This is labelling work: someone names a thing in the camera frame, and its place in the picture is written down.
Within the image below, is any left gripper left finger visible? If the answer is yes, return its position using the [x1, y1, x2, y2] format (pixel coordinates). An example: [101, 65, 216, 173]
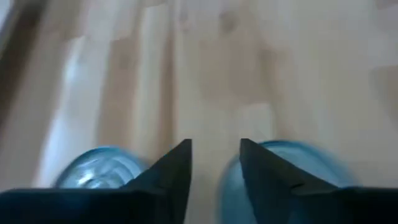
[0, 139, 193, 224]

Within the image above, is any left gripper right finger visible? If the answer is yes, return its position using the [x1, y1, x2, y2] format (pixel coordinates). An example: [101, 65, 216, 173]
[239, 139, 398, 224]

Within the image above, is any silver-lid tuna can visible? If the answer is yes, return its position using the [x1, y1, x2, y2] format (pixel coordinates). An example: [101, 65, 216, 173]
[217, 139, 358, 224]
[54, 146, 150, 190]

